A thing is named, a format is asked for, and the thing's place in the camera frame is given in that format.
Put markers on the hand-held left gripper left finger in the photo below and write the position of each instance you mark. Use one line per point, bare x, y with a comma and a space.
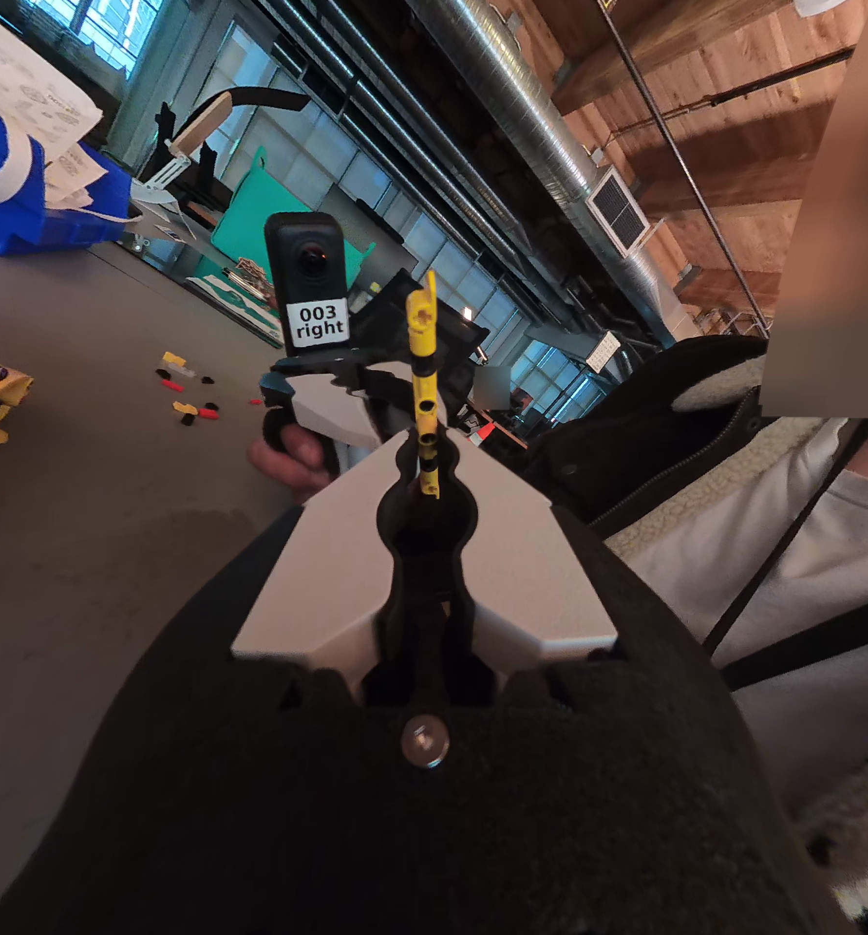
317, 584

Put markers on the pile of small mixed bricks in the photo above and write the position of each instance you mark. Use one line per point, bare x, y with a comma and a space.
173, 359

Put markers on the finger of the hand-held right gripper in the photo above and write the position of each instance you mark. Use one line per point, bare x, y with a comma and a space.
394, 400
332, 413

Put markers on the large printed paper sheet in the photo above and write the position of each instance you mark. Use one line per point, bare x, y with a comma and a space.
25, 95

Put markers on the white vent grille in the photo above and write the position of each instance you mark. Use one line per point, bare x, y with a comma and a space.
617, 212

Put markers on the white paper strip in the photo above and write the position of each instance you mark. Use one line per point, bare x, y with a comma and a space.
21, 157

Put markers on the small printed paper sheet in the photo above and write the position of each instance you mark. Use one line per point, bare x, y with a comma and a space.
69, 175

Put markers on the silver ventilation duct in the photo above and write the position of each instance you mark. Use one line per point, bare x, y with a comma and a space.
522, 95

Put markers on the yellow brick assembly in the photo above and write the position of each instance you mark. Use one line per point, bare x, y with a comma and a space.
423, 387

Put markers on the grey desk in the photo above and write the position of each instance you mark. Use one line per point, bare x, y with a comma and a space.
76, 548

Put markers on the person's right hand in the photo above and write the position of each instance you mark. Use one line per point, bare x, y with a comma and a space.
295, 475

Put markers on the black monitor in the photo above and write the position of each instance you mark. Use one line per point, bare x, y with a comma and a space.
456, 343

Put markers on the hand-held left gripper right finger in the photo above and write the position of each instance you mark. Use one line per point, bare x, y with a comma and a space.
536, 584

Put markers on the blue plastic bin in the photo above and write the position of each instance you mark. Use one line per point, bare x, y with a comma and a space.
3, 226
105, 197

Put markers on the white ceiling speaker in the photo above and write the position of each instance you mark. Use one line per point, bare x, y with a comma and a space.
821, 6

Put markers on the teal plastic board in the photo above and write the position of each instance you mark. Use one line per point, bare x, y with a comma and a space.
244, 219

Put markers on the white shirt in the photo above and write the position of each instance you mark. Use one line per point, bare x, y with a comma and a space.
806, 570

